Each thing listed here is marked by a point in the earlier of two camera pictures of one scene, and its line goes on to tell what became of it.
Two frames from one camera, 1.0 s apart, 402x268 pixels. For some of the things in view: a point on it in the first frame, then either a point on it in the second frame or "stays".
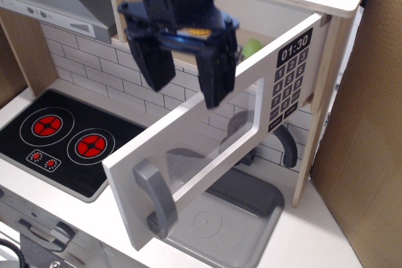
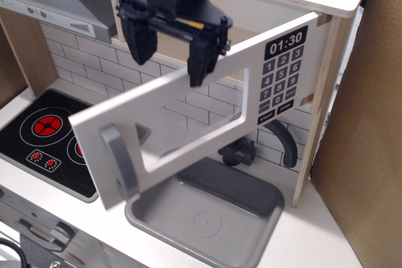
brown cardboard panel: [357, 174] stays
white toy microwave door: [147, 181] → [285, 68]
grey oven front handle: [58, 237] stays
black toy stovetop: [65, 142] stays
